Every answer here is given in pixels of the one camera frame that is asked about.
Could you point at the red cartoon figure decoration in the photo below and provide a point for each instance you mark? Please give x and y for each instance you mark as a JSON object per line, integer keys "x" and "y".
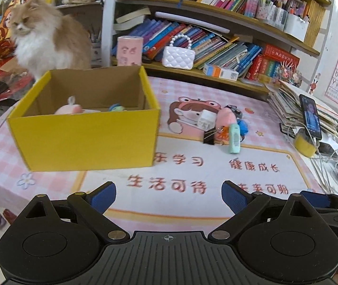
{"x": 2, "y": 38}

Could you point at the row of blue spined books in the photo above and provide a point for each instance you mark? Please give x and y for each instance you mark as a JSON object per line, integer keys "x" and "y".
{"x": 216, "y": 44}

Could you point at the small blue toy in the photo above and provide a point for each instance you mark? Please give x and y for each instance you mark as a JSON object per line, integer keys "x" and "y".
{"x": 243, "y": 127}

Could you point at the purple black small toy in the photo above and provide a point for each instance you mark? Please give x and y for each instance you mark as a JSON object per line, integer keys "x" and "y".
{"x": 236, "y": 112}

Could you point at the grey flat case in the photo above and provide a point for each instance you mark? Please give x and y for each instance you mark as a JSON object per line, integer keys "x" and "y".
{"x": 252, "y": 82}

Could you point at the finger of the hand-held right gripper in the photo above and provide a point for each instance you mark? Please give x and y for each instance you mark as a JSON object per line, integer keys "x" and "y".
{"x": 314, "y": 198}

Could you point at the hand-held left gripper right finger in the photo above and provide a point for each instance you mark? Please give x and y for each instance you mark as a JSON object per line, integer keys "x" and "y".
{"x": 234, "y": 198}

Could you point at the white rolled paper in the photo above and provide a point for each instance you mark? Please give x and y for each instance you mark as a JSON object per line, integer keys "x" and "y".
{"x": 192, "y": 22}

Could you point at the yellow book set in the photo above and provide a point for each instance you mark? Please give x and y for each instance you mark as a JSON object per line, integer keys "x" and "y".
{"x": 315, "y": 20}

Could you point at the white pen holder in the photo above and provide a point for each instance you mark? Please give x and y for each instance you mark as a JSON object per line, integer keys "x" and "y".
{"x": 296, "y": 28}

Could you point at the red foil sheet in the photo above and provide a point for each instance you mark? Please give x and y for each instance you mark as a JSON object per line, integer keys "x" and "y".
{"x": 14, "y": 80}

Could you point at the orange and white carton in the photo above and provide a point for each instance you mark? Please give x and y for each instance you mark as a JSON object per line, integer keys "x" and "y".
{"x": 220, "y": 71}

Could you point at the pink peach plush toy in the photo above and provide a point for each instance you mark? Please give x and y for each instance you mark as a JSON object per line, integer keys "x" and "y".
{"x": 226, "y": 117}

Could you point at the green frog toy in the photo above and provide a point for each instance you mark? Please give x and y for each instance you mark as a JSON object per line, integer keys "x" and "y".
{"x": 116, "y": 107}

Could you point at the yellow cardboard box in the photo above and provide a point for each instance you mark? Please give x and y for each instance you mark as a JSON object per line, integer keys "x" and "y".
{"x": 83, "y": 142}

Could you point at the red boxed book set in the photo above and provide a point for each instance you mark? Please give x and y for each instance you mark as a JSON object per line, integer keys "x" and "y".
{"x": 275, "y": 56}

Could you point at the pink pig plush toy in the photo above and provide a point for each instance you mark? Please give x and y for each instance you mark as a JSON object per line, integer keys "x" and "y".
{"x": 68, "y": 109}

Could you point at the pink cylinder container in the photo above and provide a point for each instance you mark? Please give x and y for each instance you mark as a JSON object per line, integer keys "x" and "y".
{"x": 130, "y": 50}

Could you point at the stack of papers and booklets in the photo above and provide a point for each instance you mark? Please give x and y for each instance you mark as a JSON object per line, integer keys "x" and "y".
{"x": 287, "y": 104}

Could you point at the black smartphone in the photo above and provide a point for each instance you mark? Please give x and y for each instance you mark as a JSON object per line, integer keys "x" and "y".
{"x": 311, "y": 115}

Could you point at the white plug charger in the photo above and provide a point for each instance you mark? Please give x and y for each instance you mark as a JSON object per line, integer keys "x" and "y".
{"x": 206, "y": 118}

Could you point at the yellow tape roll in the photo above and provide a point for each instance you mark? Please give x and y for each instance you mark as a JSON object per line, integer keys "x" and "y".
{"x": 303, "y": 145}

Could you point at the rabbit wall sticker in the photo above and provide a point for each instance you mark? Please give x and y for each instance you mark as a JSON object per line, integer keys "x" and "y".
{"x": 314, "y": 84}

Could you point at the wooden bookshelf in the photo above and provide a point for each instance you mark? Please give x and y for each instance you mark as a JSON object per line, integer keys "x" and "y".
{"x": 186, "y": 75}

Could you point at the pastel rainbow bottle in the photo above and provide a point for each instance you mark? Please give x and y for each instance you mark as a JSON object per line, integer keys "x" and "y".
{"x": 252, "y": 3}

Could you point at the stack of old books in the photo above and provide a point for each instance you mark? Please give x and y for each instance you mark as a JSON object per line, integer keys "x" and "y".
{"x": 130, "y": 19}

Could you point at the pencil cup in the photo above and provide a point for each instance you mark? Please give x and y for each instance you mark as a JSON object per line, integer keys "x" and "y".
{"x": 96, "y": 52}

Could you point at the black binder clip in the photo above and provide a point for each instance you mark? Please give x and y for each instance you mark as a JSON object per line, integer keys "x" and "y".
{"x": 209, "y": 138}

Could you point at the orange and white fluffy cat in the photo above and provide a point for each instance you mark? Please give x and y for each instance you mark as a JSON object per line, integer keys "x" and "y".
{"x": 53, "y": 41}

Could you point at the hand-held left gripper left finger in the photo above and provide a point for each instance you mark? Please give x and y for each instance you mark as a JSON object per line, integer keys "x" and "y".
{"x": 103, "y": 198}

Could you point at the pink checked tablecloth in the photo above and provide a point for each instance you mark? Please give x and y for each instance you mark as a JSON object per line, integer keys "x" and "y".
{"x": 186, "y": 160}

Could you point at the row of pens and markers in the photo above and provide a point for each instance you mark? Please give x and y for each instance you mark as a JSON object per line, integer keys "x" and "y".
{"x": 278, "y": 9}

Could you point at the mint green tube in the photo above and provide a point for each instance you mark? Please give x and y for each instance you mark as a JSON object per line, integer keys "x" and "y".
{"x": 234, "y": 139}

